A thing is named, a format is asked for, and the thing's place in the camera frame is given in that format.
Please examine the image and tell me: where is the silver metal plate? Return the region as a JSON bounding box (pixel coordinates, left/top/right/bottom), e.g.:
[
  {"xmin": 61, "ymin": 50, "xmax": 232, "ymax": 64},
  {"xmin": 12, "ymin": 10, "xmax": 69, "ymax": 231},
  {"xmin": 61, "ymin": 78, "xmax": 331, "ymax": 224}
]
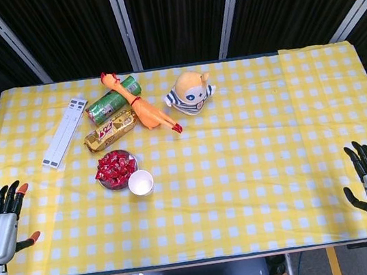
[{"xmin": 92, "ymin": 147, "xmax": 142, "ymax": 192}]

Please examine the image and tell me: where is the white paper cup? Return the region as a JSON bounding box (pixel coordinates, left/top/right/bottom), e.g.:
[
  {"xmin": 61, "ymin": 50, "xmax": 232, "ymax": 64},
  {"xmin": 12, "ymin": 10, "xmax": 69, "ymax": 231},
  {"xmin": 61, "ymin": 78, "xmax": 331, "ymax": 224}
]
[{"xmin": 126, "ymin": 168, "xmax": 157, "ymax": 199}]

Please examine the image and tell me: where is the red candy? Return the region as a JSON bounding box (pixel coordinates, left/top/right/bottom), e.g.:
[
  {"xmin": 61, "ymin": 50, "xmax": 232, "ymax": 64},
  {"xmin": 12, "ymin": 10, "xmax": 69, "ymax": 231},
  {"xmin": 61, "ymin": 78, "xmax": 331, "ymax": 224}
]
[
  {"xmin": 94, "ymin": 168, "xmax": 109, "ymax": 182},
  {"xmin": 97, "ymin": 155, "xmax": 113, "ymax": 169},
  {"xmin": 109, "ymin": 160, "xmax": 126, "ymax": 175},
  {"xmin": 116, "ymin": 171, "xmax": 133, "ymax": 186},
  {"xmin": 119, "ymin": 153, "xmax": 136, "ymax": 168}
]

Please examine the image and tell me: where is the white power strip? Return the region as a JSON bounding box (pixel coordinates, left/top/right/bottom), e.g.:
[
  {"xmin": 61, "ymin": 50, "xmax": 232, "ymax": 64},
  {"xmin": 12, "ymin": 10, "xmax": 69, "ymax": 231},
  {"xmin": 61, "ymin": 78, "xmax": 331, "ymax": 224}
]
[{"xmin": 33, "ymin": 95, "xmax": 98, "ymax": 172}]

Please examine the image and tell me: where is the orange rubber chicken toy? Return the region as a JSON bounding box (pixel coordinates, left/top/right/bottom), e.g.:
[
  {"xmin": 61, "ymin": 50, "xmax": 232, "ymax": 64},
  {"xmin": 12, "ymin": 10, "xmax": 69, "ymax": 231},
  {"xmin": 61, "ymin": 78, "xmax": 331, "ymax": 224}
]
[{"xmin": 99, "ymin": 62, "xmax": 185, "ymax": 144}]

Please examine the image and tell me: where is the gold biscuit packet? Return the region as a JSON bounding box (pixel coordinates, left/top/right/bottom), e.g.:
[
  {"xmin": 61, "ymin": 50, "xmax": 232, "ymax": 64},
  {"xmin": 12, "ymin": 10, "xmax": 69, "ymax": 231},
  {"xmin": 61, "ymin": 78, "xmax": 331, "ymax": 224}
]
[{"xmin": 79, "ymin": 108, "xmax": 144, "ymax": 155}]

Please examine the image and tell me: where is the yellow checked tablecloth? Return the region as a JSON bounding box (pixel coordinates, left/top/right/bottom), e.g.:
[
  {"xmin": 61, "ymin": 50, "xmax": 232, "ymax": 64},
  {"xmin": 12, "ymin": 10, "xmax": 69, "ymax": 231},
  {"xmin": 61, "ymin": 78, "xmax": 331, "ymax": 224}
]
[
  {"xmin": 0, "ymin": 46, "xmax": 320, "ymax": 275},
  {"xmin": 277, "ymin": 36, "xmax": 367, "ymax": 248}
]

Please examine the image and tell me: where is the white metal partition post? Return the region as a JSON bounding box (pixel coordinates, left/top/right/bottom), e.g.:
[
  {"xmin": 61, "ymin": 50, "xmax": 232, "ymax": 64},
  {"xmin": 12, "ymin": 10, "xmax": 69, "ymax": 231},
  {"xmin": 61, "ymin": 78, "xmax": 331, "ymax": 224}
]
[
  {"xmin": 106, "ymin": 0, "xmax": 144, "ymax": 75},
  {"xmin": 323, "ymin": 0, "xmax": 367, "ymax": 44},
  {"xmin": 210, "ymin": 0, "xmax": 257, "ymax": 60},
  {"xmin": 0, "ymin": 0, "xmax": 54, "ymax": 91}
]

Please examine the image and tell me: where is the yellow plush doll striped shirt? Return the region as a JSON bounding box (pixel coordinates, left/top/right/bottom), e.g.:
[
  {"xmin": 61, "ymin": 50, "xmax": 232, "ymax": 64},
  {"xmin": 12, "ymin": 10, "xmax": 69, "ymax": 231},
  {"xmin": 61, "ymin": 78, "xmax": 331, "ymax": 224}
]
[{"xmin": 160, "ymin": 67, "xmax": 221, "ymax": 121}]

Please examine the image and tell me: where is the green chips can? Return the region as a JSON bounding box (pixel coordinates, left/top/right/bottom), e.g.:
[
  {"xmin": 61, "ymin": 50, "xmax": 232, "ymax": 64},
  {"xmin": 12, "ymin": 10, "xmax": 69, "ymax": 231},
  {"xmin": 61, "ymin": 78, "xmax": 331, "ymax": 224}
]
[{"xmin": 81, "ymin": 74, "xmax": 147, "ymax": 127}]

